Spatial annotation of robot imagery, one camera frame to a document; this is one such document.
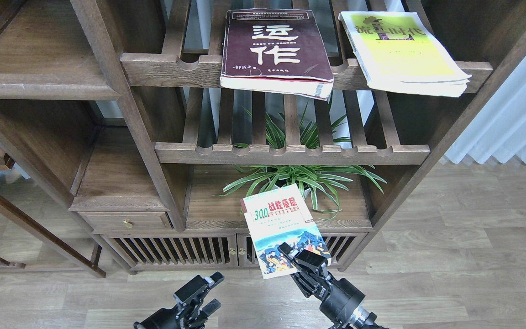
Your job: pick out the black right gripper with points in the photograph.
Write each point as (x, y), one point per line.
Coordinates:
(341, 301)

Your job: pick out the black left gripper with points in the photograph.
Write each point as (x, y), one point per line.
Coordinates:
(186, 316)

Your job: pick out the colourful 300 paperback book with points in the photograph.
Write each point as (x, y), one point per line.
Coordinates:
(279, 216)

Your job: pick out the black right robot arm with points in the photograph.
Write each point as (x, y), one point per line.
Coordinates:
(340, 300)

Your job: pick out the right slatted cabinet door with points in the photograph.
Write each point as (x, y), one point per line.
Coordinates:
(339, 245)

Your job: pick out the slatted cabinet door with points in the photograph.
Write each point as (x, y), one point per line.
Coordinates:
(339, 245)
(176, 251)

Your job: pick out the white plant pot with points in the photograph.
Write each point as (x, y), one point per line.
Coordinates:
(306, 192)

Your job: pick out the left slatted cabinet door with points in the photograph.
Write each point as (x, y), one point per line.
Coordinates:
(176, 251)

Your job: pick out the brass drawer knob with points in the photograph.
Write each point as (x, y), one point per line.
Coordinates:
(127, 224)

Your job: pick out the small wooden drawer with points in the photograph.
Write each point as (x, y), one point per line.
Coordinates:
(117, 221)

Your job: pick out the dark wooden bookshelf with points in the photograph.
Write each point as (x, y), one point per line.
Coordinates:
(100, 104)

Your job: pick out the maroon book white characters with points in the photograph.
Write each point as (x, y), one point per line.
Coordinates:
(275, 50)

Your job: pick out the yellow cover book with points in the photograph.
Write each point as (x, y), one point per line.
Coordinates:
(398, 54)

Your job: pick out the white pleated curtain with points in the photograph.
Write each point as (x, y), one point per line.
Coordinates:
(499, 130)

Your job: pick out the wooden side furniture frame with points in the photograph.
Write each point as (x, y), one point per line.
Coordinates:
(17, 216)

